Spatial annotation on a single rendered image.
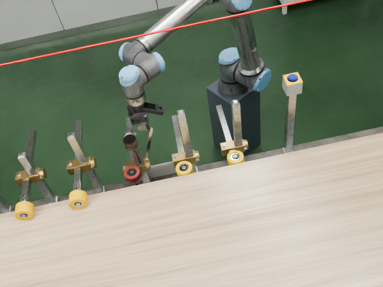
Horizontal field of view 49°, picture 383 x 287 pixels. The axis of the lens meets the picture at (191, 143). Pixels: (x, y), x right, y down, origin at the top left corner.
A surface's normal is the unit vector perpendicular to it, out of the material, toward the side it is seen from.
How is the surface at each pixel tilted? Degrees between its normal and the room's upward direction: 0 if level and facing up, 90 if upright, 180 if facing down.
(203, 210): 0
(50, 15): 90
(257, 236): 0
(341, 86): 0
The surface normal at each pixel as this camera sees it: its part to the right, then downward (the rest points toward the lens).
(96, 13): 0.18, 0.73
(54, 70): -0.13, -0.64
